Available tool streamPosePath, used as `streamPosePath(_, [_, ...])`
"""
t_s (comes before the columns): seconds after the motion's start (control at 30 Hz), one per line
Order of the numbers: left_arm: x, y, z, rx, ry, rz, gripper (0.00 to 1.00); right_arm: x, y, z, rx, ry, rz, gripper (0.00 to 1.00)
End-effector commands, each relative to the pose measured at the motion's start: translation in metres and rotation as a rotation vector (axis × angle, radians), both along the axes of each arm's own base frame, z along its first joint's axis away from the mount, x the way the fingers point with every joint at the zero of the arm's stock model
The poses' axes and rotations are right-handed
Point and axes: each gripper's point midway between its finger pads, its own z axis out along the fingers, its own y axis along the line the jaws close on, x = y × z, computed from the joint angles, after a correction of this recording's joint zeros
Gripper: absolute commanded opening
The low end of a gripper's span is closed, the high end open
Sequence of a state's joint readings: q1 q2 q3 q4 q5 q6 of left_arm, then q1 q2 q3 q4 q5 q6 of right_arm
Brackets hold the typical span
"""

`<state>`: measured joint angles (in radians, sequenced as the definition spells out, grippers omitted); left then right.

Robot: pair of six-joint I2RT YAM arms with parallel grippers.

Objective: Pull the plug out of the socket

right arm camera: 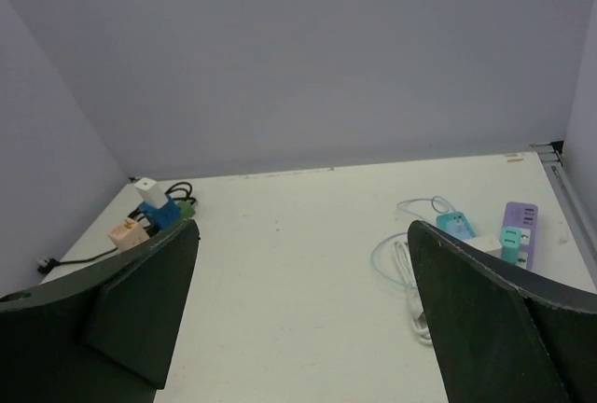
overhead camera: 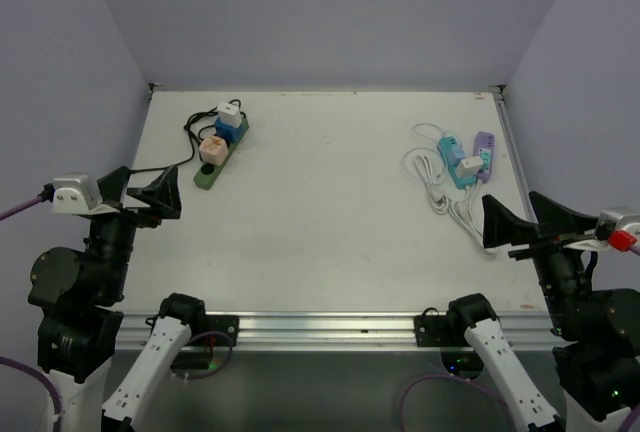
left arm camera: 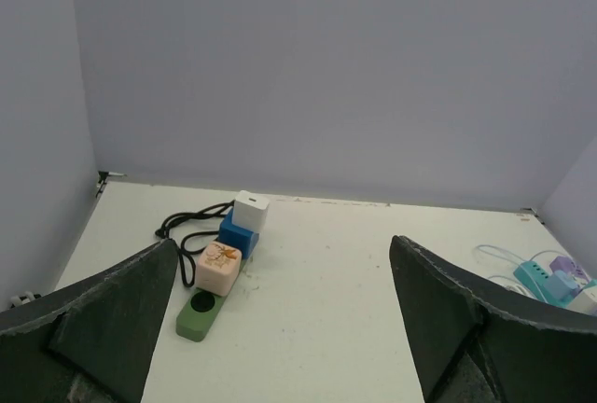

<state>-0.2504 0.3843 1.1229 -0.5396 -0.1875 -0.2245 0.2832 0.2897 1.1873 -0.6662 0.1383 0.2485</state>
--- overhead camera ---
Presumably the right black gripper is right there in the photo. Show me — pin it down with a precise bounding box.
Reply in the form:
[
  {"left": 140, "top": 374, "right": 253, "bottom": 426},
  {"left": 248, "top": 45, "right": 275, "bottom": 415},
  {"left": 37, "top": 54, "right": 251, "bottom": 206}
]
[{"left": 482, "top": 188, "right": 602, "bottom": 333}]

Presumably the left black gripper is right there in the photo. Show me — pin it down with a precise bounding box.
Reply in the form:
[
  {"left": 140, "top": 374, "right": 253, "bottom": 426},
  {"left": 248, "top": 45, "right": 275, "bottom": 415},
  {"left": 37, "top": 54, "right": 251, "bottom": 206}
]
[{"left": 85, "top": 162, "right": 180, "bottom": 299}]

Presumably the green power strip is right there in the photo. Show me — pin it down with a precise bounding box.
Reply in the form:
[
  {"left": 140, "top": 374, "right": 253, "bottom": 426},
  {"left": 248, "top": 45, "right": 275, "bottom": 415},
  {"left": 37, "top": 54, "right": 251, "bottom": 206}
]
[{"left": 193, "top": 117, "right": 249, "bottom": 190}]

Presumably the pink cube adapter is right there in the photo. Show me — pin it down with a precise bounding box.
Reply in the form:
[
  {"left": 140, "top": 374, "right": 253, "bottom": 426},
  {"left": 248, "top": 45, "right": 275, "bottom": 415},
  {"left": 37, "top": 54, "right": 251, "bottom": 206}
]
[{"left": 199, "top": 135, "right": 229, "bottom": 167}]

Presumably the blue cube adapter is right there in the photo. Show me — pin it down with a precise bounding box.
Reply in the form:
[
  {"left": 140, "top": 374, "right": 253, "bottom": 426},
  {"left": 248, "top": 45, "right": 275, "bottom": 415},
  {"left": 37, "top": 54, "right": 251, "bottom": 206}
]
[{"left": 214, "top": 115, "right": 249, "bottom": 144}]

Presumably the white charger plug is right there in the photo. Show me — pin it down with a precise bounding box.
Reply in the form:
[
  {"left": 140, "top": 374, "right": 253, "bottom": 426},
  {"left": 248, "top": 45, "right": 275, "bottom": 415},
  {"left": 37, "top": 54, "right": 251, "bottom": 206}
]
[{"left": 217, "top": 102, "right": 243, "bottom": 128}]

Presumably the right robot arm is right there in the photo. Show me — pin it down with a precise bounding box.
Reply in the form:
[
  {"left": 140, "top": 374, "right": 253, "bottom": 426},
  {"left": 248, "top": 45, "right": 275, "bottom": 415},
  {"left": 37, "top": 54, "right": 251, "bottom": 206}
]
[{"left": 445, "top": 192, "right": 639, "bottom": 431}]

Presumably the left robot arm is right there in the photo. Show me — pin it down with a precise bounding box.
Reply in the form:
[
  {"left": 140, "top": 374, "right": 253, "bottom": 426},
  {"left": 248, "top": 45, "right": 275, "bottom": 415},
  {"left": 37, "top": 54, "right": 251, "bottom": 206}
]
[{"left": 28, "top": 166, "right": 208, "bottom": 431}]

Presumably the white charger on teal strip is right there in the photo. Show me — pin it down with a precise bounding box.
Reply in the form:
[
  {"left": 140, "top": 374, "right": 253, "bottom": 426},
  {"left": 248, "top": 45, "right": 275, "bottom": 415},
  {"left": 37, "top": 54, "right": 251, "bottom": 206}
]
[{"left": 455, "top": 156, "right": 484, "bottom": 179}]

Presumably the purple power strip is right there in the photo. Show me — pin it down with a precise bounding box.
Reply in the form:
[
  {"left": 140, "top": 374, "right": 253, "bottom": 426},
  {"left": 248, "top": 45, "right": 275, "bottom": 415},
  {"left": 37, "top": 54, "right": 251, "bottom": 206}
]
[{"left": 473, "top": 131, "right": 496, "bottom": 184}]

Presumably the teal power strip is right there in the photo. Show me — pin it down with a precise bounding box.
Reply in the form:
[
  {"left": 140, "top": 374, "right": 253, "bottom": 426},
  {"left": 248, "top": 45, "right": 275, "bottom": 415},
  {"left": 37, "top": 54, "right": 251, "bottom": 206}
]
[{"left": 437, "top": 136, "right": 476, "bottom": 190}]

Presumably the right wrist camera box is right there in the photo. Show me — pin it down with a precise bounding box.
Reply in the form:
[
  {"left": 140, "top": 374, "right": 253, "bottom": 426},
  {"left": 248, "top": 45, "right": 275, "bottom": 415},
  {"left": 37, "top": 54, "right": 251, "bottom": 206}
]
[{"left": 595, "top": 206, "right": 639, "bottom": 255}]

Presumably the aluminium front rail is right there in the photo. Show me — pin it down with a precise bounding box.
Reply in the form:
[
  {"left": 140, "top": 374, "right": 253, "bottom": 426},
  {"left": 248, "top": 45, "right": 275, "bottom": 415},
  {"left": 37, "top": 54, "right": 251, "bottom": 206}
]
[{"left": 117, "top": 312, "right": 563, "bottom": 352}]

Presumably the white coiled cord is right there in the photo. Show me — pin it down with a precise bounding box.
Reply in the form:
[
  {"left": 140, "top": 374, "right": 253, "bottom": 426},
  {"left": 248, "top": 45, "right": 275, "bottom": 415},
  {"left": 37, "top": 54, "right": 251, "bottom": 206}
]
[{"left": 400, "top": 122, "right": 501, "bottom": 259}]

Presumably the black power cord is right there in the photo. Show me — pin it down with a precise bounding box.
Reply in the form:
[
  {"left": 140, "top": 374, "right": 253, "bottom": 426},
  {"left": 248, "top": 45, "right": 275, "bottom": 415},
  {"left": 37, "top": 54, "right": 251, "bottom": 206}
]
[{"left": 128, "top": 99, "right": 251, "bottom": 176}]

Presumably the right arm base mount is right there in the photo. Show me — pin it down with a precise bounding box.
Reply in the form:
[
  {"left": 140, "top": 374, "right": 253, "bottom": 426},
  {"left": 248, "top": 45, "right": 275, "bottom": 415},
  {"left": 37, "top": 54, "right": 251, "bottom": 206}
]
[{"left": 413, "top": 307, "right": 455, "bottom": 348}]

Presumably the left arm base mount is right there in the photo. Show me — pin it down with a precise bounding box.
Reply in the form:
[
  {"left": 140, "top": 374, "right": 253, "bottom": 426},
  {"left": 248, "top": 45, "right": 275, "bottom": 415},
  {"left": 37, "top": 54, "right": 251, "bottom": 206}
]
[{"left": 144, "top": 314, "right": 241, "bottom": 351}]

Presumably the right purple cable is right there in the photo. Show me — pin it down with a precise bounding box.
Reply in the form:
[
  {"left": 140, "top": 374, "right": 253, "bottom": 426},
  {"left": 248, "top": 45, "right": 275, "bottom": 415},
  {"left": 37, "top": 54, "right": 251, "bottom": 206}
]
[{"left": 397, "top": 239, "right": 640, "bottom": 432}]

